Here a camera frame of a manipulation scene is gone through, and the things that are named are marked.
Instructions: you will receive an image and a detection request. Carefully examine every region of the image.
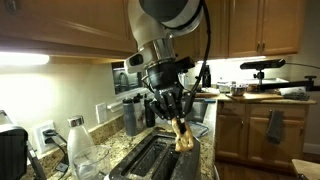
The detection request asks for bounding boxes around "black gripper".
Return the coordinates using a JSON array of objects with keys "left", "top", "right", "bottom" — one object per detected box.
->
[{"left": 145, "top": 59, "right": 195, "bottom": 134}]

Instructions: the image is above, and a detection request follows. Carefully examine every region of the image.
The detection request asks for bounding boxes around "crusty brown bread slice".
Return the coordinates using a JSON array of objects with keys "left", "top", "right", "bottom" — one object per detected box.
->
[{"left": 171, "top": 117, "right": 195, "bottom": 154}]

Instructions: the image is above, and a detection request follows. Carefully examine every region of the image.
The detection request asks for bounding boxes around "stainless steel two-slot toaster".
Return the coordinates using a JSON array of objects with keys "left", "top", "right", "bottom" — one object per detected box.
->
[{"left": 108, "top": 128, "right": 202, "bottom": 180}]

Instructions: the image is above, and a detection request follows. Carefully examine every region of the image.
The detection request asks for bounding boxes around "white bottle with blue cap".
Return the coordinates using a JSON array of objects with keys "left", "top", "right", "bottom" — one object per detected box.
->
[{"left": 178, "top": 71, "right": 188, "bottom": 89}]

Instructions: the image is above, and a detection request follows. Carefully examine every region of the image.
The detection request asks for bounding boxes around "black sports water bottle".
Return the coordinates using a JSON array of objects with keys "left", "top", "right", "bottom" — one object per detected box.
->
[{"left": 143, "top": 96, "right": 156, "bottom": 128}]

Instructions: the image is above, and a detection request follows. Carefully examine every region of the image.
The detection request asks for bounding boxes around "white logo water bottle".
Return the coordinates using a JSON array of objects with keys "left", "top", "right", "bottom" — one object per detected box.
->
[{"left": 132, "top": 94, "right": 145, "bottom": 131}]

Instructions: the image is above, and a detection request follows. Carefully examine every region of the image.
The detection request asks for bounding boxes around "dark slim bottle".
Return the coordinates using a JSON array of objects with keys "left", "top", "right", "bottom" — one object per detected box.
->
[{"left": 201, "top": 64, "right": 212, "bottom": 88}]

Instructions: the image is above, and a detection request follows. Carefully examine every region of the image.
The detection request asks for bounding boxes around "grey sports water bottle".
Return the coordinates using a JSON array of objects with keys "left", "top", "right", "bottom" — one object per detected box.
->
[{"left": 122, "top": 97, "right": 138, "bottom": 137}]

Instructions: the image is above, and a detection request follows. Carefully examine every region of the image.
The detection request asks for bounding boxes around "clear food container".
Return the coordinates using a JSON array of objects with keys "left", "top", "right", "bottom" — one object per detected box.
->
[{"left": 216, "top": 81, "right": 233, "bottom": 94}]

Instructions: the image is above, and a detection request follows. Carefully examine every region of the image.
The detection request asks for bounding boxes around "kitchen window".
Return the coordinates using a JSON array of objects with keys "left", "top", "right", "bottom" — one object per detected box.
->
[{"left": 111, "top": 59, "right": 148, "bottom": 96}]

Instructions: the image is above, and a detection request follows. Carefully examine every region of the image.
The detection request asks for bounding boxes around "small steel bowl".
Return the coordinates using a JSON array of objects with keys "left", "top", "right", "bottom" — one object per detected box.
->
[{"left": 229, "top": 84, "right": 248, "bottom": 98}]

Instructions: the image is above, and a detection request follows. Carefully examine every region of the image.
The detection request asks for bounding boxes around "wooden cutting board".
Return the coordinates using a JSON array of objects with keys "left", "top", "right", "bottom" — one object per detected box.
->
[{"left": 225, "top": 92, "right": 284, "bottom": 103}]

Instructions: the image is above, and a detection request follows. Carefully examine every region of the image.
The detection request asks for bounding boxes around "clear glass pitcher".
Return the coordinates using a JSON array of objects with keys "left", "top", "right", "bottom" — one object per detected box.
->
[{"left": 72, "top": 144, "right": 112, "bottom": 180}]

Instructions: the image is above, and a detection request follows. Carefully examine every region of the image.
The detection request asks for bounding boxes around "white rectangular tray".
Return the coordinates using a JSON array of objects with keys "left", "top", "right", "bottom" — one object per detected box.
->
[{"left": 248, "top": 77, "right": 290, "bottom": 86}]

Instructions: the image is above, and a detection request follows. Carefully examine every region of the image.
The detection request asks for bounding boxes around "grey dish towel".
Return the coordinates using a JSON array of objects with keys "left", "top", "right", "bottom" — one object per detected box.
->
[{"left": 265, "top": 109, "right": 285, "bottom": 145}]

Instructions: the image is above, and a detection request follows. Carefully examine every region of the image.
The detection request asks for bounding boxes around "clear bottle with metal cap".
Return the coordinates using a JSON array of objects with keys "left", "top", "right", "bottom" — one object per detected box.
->
[{"left": 66, "top": 115, "right": 96, "bottom": 174}]

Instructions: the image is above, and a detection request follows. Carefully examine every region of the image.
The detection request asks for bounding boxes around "wooden lower cabinet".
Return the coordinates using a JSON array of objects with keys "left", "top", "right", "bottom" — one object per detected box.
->
[{"left": 214, "top": 99, "right": 309, "bottom": 173}]

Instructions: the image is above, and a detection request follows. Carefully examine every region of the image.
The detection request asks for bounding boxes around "black flat device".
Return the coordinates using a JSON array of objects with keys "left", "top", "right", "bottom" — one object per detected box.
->
[{"left": 283, "top": 91, "right": 310, "bottom": 102}]

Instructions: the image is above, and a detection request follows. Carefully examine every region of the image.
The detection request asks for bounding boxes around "under-cabinet light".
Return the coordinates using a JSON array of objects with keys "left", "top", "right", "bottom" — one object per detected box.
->
[{"left": 0, "top": 51, "right": 50, "bottom": 68}]

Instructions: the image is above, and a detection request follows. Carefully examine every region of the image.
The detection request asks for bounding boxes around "black coffee maker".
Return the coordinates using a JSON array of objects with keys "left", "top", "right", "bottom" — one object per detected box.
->
[{"left": 0, "top": 109, "right": 48, "bottom": 180}]

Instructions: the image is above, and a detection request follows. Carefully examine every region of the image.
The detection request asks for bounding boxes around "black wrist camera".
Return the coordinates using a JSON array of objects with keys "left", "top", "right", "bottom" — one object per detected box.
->
[{"left": 173, "top": 56, "right": 196, "bottom": 73}]

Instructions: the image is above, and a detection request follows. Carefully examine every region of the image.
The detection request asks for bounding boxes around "white switch plate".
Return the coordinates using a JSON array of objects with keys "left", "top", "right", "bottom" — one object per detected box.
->
[{"left": 95, "top": 102, "right": 108, "bottom": 124}]

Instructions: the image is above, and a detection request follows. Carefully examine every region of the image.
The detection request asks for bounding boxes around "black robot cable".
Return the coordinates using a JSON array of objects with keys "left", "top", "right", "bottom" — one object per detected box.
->
[{"left": 186, "top": 0, "right": 213, "bottom": 101}]

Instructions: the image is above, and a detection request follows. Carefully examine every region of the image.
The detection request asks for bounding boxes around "black bar camera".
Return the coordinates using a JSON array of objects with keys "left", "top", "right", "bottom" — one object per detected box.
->
[{"left": 239, "top": 58, "right": 287, "bottom": 71}]

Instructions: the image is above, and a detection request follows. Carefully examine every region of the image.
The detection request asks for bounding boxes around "black camera stand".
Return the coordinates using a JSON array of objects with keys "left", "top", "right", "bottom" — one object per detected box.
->
[{"left": 248, "top": 69, "right": 320, "bottom": 94}]

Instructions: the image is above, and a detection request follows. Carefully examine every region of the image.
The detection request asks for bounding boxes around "black power cord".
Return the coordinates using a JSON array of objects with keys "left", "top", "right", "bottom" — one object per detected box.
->
[{"left": 42, "top": 129, "right": 70, "bottom": 174}]

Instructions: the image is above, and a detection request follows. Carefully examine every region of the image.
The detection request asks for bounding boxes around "white wall outlet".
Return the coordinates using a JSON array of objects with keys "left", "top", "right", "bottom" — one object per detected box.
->
[{"left": 35, "top": 121, "right": 58, "bottom": 156}]

